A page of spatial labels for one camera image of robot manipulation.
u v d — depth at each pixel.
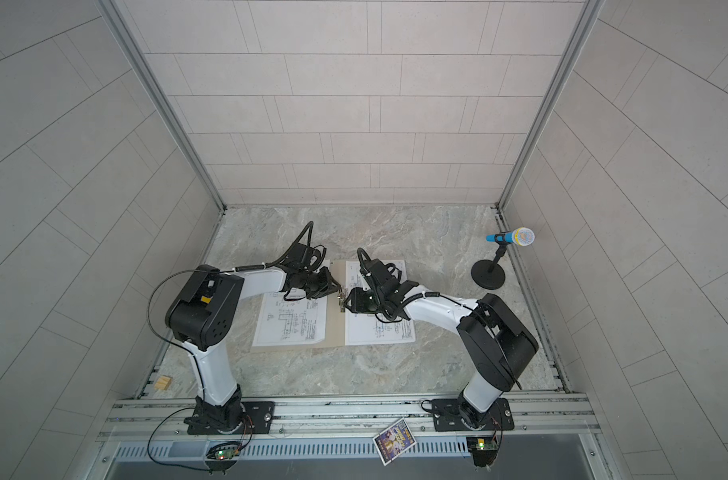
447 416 0.71
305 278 0.81
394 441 0.67
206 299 0.55
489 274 0.96
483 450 0.68
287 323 0.87
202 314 0.50
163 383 0.75
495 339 0.47
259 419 0.70
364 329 0.86
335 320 0.87
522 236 0.77
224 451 0.64
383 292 0.66
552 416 0.72
